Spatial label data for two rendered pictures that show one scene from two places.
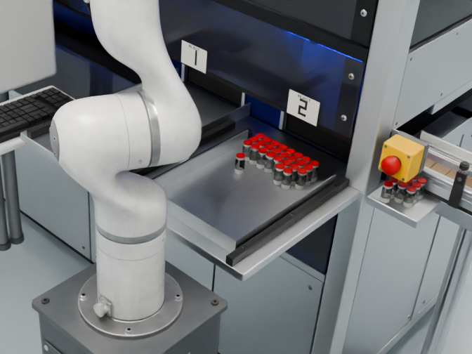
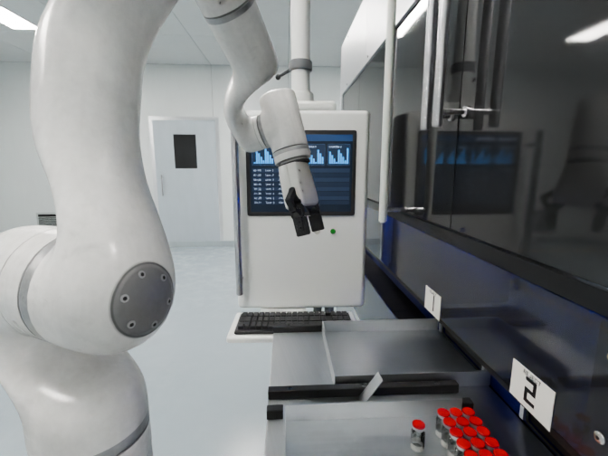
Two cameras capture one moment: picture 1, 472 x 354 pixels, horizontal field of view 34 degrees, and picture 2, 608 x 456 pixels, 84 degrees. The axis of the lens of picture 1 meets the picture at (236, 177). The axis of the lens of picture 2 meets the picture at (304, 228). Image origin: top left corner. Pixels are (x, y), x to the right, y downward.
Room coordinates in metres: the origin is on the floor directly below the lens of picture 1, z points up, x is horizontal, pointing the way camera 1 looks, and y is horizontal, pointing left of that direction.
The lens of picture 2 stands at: (0.98, -0.25, 1.35)
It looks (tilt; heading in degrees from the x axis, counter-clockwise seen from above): 10 degrees down; 49
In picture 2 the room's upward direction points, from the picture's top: straight up
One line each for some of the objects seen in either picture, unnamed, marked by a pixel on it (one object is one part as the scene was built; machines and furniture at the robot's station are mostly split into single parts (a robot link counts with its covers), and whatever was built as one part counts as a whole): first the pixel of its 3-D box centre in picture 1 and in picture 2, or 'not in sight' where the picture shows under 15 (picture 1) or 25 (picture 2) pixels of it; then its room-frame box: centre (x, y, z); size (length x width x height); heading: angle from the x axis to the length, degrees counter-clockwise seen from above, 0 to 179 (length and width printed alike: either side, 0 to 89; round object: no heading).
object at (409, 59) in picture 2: not in sight; (418, 109); (1.87, 0.28, 1.50); 0.47 x 0.01 x 0.59; 52
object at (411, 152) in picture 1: (402, 156); not in sight; (1.40, -0.35, 0.99); 0.08 x 0.07 x 0.07; 142
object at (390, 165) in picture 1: (391, 164); not in sight; (1.37, -0.32, 0.99); 0.04 x 0.04 x 0.04; 52
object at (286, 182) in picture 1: (286, 178); not in sight; (1.41, -0.11, 0.91); 0.02 x 0.02 x 0.05
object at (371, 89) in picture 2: not in sight; (370, 130); (2.20, 0.70, 1.50); 0.49 x 0.01 x 0.59; 52
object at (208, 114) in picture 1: (166, 111); (394, 348); (1.67, 0.19, 0.90); 0.34 x 0.26 x 0.04; 142
